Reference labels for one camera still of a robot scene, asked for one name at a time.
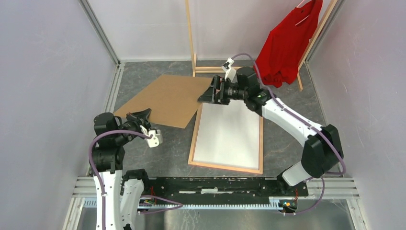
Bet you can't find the red t-shirt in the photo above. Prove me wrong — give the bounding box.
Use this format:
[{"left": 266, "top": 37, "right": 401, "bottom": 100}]
[{"left": 255, "top": 0, "right": 323, "bottom": 88}]

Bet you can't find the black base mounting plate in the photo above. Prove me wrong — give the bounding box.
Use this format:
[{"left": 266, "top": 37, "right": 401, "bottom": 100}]
[{"left": 142, "top": 177, "right": 309, "bottom": 205}]

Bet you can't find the pink wooden picture frame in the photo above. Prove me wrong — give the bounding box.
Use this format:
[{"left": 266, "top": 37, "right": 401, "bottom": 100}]
[{"left": 188, "top": 101, "right": 264, "bottom": 175}]

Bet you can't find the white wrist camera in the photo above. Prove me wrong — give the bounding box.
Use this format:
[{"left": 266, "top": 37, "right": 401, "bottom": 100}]
[
  {"left": 141, "top": 126, "right": 163, "bottom": 148},
  {"left": 221, "top": 57, "right": 237, "bottom": 82}
]

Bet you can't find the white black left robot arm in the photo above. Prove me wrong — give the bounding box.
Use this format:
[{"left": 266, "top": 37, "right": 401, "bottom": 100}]
[{"left": 88, "top": 108, "right": 161, "bottom": 230}]

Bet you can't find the pink clothes hanger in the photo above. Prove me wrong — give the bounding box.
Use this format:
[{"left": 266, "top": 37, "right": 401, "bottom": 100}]
[{"left": 294, "top": 0, "right": 313, "bottom": 27}]

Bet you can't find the brown backing board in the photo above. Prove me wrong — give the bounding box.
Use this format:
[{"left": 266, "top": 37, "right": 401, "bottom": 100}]
[{"left": 114, "top": 74, "right": 212, "bottom": 128}]

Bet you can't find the wooden clothes rack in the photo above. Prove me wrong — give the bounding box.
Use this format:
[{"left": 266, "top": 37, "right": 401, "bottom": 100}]
[{"left": 185, "top": 0, "right": 343, "bottom": 76}]

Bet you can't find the seascape photo print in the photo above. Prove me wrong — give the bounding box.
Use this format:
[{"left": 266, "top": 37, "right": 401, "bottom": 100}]
[{"left": 192, "top": 102, "right": 261, "bottom": 170}]

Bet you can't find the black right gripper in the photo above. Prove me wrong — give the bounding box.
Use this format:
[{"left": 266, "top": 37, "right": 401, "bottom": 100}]
[{"left": 197, "top": 76, "right": 248, "bottom": 105}]

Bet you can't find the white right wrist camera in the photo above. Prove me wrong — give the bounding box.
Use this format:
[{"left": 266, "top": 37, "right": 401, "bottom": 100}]
[{"left": 221, "top": 57, "right": 237, "bottom": 82}]

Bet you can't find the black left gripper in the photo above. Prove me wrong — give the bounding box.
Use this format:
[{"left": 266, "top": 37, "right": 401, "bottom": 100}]
[{"left": 114, "top": 108, "right": 151, "bottom": 144}]

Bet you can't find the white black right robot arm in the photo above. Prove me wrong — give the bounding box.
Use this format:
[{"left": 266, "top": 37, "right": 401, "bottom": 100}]
[{"left": 197, "top": 67, "right": 344, "bottom": 196}]

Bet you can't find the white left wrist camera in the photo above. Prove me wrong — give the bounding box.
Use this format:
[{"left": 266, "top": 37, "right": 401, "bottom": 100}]
[{"left": 141, "top": 126, "right": 163, "bottom": 148}]

